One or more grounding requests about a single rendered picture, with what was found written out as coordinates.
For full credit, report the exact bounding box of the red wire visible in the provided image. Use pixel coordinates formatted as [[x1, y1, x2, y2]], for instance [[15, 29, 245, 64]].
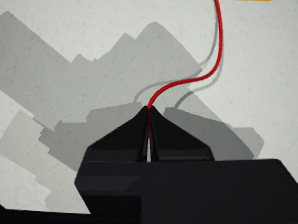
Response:
[[147, 0, 223, 139]]

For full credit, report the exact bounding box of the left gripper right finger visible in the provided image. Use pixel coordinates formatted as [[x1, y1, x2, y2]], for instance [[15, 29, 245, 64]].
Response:
[[149, 105, 215, 162]]

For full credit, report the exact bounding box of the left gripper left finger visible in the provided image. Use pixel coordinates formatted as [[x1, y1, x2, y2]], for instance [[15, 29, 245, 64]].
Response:
[[81, 106, 148, 163]]

